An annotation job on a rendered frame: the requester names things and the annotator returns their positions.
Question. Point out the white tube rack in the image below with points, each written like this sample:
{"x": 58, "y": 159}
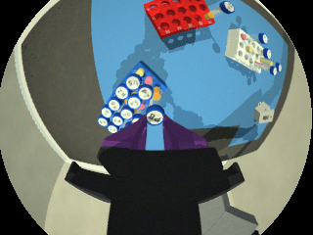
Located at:
{"x": 239, "y": 54}

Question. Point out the blue test tube rack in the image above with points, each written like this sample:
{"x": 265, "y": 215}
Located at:
{"x": 157, "y": 81}

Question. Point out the test tube with blue cap and pink liquid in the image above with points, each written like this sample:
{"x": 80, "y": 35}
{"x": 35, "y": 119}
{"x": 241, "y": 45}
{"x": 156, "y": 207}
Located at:
{"x": 272, "y": 69}

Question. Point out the red tube rack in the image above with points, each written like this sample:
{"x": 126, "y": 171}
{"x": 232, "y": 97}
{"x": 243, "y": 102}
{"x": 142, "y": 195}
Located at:
{"x": 166, "y": 25}

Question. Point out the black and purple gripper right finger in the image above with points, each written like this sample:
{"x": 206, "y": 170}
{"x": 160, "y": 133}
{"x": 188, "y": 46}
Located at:
{"x": 180, "y": 137}

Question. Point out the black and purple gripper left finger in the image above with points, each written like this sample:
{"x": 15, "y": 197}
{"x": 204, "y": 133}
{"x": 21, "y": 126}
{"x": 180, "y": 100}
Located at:
{"x": 129, "y": 136}

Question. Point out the blue bench mat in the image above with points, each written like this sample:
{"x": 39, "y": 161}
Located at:
{"x": 204, "y": 87}

